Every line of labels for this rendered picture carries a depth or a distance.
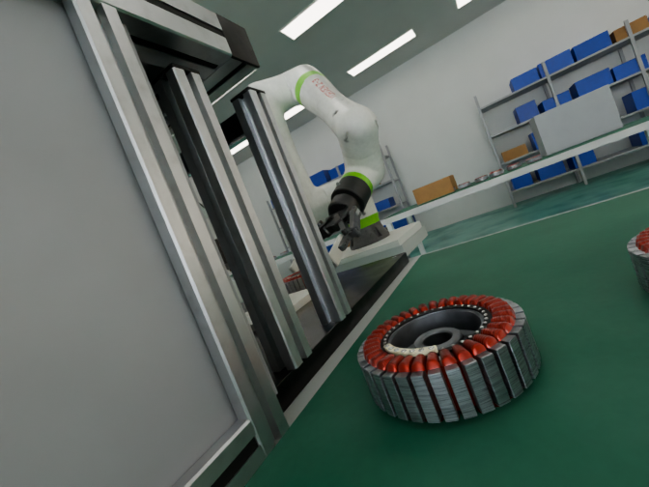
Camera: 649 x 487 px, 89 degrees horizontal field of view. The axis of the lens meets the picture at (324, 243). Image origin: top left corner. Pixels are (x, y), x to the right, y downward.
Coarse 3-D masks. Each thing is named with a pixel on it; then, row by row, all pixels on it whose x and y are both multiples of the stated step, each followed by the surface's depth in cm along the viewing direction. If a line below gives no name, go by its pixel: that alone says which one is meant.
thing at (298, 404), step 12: (408, 264) 65; (384, 300) 47; (372, 312) 44; (360, 324) 41; (348, 336) 38; (348, 348) 35; (336, 360) 33; (324, 372) 31; (312, 384) 30; (300, 396) 28; (312, 396) 28; (288, 408) 27; (300, 408) 26; (288, 420) 25
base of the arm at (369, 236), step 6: (378, 222) 113; (366, 228) 111; (372, 228) 111; (378, 228) 112; (384, 228) 115; (366, 234) 111; (372, 234) 111; (378, 234) 112; (384, 234) 112; (354, 240) 113; (360, 240) 111; (366, 240) 110; (372, 240) 110; (378, 240) 110; (354, 246) 113; (360, 246) 111
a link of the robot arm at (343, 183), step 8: (352, 176) 84; (336, 184) 83; (344, 184) 82; (352, 184) 82; (360, 184) 82; (336, 192) 83; (344, 192) 82; (352, 192) 81; (360, 192) 81; (368, 192) 84; (360, 200) 81; (368, 200) 86; (360, 208) 83
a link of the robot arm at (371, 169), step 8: (376, 152) 84; (344, 160) 88; (352, 160) 85; (360, 160) 84; (368, 160) 84; (376, 160) 85; (352, 168) 86; (360, 168) 85; (368, 168) 85; (376, 168) 87; (344, 176) 86; (360, 176) 84; (368, 176) 85; (376, 176) 87; (368, 184) 84; (376, 184) 88
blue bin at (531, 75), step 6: (528, 72) 515; (534, 72) 512; (516, 78) 523; (522, 78) 519; (528, 78) 516; (534, 78) 513; (510, 84) 546; (516, 84) 525; (522, 84) 521; (528, 84) 518; (516, 90) 526
